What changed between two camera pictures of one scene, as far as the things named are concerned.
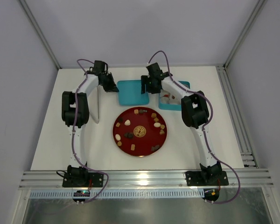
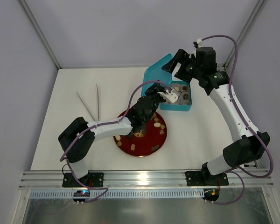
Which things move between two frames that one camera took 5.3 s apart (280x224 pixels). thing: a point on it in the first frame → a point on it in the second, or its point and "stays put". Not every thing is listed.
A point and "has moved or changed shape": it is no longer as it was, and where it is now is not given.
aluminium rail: x=144 y=178 stays put
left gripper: x=108 y=82 → x=155 y=94
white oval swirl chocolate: x=157 y=124 stays put
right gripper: x=147 y=82 → x=181 y=67
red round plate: x=140 y=131 stays put
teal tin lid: x=129 y=93 has moved or changed shape
